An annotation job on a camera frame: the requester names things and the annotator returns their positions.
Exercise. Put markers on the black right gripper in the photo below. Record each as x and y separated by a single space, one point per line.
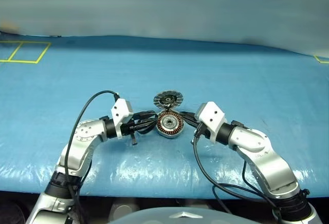
201 131

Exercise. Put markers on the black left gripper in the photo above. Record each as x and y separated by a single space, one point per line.
129 129

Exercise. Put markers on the copper wound motor stator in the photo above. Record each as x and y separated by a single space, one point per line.
169 123

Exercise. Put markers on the silver finned motor rotor disc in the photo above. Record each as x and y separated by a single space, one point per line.
160 99

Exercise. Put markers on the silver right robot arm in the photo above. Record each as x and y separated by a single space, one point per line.
270 162

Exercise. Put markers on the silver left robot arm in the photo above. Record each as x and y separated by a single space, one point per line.
84 134

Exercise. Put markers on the blue plastic table cover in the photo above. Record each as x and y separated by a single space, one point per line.
164 75

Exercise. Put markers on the grey robot torso dome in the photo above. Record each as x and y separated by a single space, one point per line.
154 216

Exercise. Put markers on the yellow tape double square outline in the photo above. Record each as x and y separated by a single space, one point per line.
23 61

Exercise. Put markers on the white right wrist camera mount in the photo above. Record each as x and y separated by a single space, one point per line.
210 116

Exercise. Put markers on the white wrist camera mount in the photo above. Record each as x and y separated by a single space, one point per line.
210 116
120 111

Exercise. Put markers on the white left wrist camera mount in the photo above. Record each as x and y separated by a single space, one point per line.
120 111

